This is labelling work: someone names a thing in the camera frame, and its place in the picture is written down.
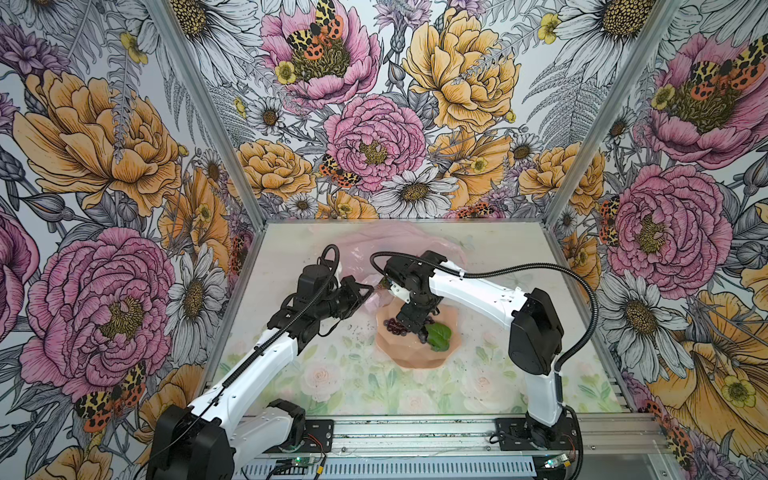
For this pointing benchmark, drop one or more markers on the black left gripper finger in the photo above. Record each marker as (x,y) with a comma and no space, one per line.
(347,310)
(360,292)

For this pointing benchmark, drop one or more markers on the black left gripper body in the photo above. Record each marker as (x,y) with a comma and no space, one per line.
(339,301)

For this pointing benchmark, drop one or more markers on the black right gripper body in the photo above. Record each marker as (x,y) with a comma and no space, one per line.
(418,308)

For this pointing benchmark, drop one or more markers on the dark grape bunch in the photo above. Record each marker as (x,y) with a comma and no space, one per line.
(394,327)

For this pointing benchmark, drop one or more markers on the pink flower-shaped bowl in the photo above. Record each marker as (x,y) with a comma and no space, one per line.
(407,351)

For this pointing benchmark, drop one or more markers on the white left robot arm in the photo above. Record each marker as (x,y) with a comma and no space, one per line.
(210,438)

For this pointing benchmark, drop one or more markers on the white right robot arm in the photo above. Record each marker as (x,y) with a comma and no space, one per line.
(535,331)

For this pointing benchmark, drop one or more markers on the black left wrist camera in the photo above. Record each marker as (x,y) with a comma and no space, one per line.
(315,279)

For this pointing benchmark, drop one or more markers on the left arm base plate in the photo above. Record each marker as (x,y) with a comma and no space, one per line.
(316,437)

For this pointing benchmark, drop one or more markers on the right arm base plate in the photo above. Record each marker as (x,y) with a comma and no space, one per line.
(524,433)

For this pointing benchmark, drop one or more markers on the aluminium front rail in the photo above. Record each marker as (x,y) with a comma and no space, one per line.
(614,446)

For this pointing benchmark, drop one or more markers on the left aluminium corner post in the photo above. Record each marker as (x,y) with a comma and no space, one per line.
(186,63)

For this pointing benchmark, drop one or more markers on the aluminium corner post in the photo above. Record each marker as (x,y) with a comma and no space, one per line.
(186,63)
(659,20)

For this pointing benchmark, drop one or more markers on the right aluminium corner post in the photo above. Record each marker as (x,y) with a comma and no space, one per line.
(659,20)

